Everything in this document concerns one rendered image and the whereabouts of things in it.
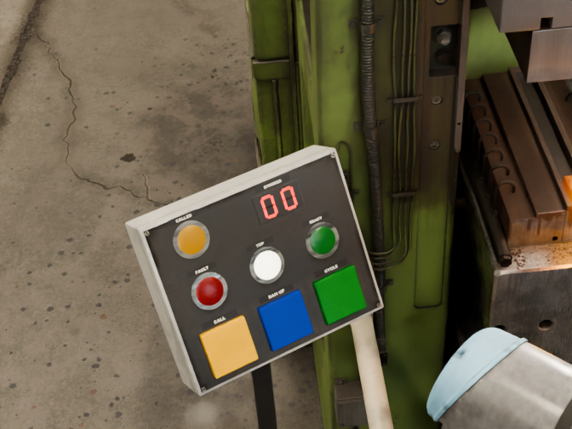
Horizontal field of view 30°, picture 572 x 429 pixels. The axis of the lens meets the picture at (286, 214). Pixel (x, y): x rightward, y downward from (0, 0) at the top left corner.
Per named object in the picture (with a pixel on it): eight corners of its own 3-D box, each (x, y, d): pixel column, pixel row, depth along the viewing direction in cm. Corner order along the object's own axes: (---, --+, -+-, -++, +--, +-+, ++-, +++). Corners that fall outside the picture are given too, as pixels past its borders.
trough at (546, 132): (596, 208, 185) (597, 203, 184) (566, 212, 184) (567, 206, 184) (534, 70, 216) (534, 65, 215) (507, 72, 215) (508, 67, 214)
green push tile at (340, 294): (367, 306, 172) (354, 265, 170) (328, 325, 169) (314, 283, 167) (362, 304, 174) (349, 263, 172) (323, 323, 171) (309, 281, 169)
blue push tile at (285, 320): (315, 332, 169) (301, 289, 167) (273, 352, 166) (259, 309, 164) (310, 330, 170) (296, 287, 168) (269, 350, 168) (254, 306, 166)
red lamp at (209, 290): (226, 306, 162) (224, 287, 159) (196, 310, 161) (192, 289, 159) (225, 291, 164) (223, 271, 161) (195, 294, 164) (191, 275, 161)
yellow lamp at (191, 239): (208, 255, 159) (205, 234, 156) (177, 259, 159) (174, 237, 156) (208, 241, 162) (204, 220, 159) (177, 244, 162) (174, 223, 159)
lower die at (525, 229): (618, 236, 190) (626, 200, 184) (506, 247, 189) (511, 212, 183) (553, 96, 220) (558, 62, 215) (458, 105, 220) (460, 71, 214)
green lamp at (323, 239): (338, 255, 168) (338, 235, 165) (309, 258, 168) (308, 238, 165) (336, 242, 171) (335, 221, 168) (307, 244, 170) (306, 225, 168)
